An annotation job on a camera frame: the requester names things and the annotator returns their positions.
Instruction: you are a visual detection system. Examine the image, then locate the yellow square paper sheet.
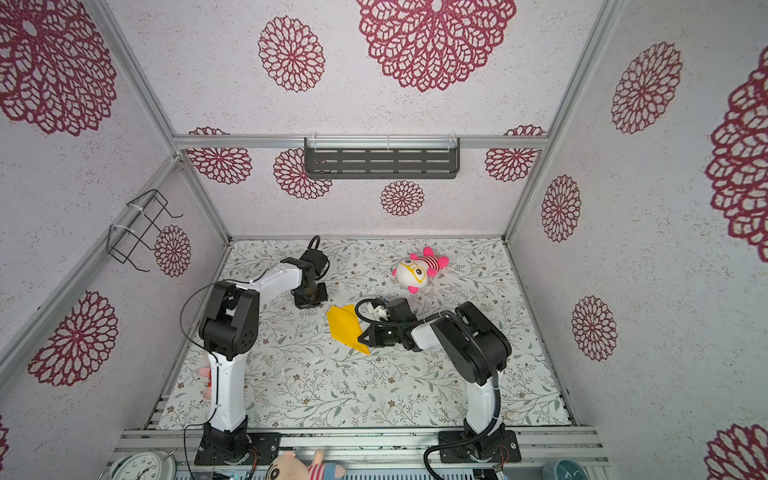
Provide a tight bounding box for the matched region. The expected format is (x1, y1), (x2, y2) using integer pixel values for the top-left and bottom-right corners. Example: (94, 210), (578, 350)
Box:
(327, 305), (370, 355)

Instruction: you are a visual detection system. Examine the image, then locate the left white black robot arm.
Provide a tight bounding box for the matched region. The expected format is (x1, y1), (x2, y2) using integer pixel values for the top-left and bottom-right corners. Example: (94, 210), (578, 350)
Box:
(198, 258), (329, 432)

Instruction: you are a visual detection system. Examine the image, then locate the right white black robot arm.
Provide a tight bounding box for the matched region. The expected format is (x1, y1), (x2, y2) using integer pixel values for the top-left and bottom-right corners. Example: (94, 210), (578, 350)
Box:
(354, 298), (512, 438)

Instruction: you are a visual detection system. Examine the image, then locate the pink white plush toy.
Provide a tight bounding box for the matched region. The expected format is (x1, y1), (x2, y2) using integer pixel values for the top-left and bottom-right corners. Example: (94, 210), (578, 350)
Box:
(391, 247), (450, 294)

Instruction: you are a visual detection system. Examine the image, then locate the pink doll red dotted dress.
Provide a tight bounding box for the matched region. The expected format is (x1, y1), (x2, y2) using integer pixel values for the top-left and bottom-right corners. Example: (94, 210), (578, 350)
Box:
(197, 367), (212, 400)

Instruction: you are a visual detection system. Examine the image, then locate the pig plush striped shirt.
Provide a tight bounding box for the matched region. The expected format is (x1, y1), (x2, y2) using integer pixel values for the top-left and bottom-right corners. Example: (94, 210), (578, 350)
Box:
(264, 449), (346, 480)

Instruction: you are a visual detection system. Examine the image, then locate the teal round clock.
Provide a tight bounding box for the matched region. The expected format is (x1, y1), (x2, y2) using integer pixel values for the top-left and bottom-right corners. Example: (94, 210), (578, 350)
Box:
(542, 459), (589, 480)

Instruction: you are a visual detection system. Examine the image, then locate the white analog alarm clock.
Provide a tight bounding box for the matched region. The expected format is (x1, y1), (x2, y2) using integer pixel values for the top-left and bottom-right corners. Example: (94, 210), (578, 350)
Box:
(109, 451), (176, 480)

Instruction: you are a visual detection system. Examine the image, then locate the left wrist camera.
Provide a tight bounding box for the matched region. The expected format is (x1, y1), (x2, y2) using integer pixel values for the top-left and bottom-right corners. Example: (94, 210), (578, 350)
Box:
(281, 249), (330, 280)

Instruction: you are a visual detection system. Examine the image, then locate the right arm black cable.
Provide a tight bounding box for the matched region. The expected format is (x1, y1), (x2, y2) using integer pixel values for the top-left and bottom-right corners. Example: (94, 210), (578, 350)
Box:
(353, 296), (504, 480)

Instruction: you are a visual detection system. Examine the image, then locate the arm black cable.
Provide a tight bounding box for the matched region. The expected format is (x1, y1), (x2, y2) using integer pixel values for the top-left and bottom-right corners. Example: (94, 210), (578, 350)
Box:
(353, 296), (504, 480)
(178, 235), (331, 463)

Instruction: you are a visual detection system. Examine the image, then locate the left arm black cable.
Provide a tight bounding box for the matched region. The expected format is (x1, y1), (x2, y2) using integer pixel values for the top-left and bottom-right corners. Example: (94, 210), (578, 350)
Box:
(178, 235), (331, 463)

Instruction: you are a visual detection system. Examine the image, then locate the dark grey wall shelf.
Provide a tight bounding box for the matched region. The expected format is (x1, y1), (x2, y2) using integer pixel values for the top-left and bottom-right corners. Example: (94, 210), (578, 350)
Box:
(304, 137), (461, 180)

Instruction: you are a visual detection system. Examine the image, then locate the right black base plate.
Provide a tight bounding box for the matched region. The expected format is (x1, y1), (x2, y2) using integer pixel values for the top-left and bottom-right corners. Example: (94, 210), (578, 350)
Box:
(438, 428), (522, 464)

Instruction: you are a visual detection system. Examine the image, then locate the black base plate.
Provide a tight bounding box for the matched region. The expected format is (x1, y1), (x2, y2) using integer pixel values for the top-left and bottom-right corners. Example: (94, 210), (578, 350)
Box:
(438, 428), (522, 464)
(194, 430), (281, 466)

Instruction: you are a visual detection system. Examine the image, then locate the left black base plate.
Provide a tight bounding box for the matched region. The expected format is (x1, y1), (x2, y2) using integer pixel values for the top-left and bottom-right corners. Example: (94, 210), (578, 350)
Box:
(194, 430), (281, 466)

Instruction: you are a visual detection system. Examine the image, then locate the black wire wall rack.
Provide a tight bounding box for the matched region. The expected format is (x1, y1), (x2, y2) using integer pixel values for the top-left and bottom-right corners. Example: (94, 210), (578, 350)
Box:
(105, 189), (183, 273)

